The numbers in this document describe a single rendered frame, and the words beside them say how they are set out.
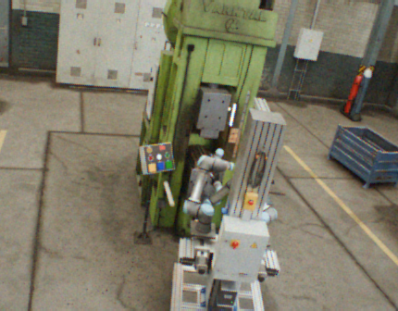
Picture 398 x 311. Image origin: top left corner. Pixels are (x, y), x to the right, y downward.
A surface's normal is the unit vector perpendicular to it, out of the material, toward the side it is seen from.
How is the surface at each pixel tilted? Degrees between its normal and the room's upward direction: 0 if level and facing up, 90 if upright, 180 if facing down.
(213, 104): 90
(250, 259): 88
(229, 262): 92
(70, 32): 90
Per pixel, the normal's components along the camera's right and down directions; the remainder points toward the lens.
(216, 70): 0.22, 0.44
